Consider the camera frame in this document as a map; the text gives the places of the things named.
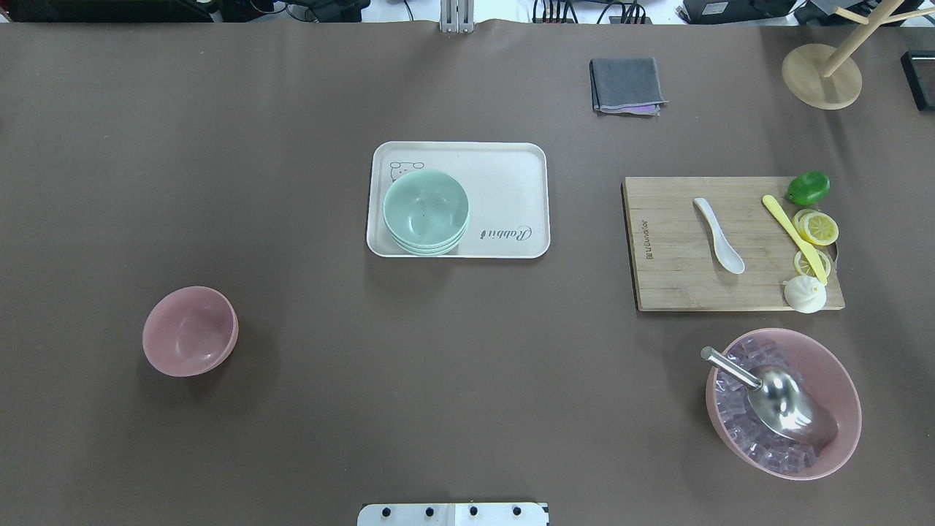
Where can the small pink bowl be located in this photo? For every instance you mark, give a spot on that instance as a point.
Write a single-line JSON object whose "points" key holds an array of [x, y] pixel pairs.
{"points": [[191, 331]]}

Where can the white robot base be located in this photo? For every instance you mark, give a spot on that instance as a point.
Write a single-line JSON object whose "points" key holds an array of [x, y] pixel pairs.
{"points": [[471, 513]]}

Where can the top green bowl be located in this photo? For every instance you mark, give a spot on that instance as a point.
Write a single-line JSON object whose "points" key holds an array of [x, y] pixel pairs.
{"points": [[426, 206]]}

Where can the white ceramic spoon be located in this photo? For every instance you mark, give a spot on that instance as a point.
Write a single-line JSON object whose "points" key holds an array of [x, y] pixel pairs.
{"points": [[724, 252]]}

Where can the large pink bowl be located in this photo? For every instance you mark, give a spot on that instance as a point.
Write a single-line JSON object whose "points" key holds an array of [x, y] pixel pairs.
{"points": [[818, 371]]}

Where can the white rabbit tray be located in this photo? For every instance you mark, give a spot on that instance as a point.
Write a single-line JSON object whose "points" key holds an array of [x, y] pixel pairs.
{"points": [[508, 188]]}

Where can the bamboo cutting board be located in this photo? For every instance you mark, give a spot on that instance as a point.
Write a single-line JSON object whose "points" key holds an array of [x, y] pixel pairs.
{"points": [[674, 265]]}

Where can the grey folded cloth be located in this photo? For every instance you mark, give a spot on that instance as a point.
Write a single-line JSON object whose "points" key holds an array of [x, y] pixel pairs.
{"points": [[626, 86]]}

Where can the metal scoop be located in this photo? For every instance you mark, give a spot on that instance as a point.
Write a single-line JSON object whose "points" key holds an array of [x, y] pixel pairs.
{"points": [[779, 402]]}

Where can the yellow plastic knife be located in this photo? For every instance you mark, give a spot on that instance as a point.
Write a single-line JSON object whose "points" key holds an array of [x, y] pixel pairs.
{"points": [[810, 253]]}

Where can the green lime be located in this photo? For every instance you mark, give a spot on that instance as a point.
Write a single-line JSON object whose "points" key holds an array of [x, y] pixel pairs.
{"points": [[808, 188]]}

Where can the wooden cup stand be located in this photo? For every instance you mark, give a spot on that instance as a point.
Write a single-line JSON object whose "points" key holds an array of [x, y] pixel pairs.
{"points": [[826, 77]]}

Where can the black tablet device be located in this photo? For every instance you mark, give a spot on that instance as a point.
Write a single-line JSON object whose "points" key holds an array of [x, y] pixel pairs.
{"points": [[918, 66]]}

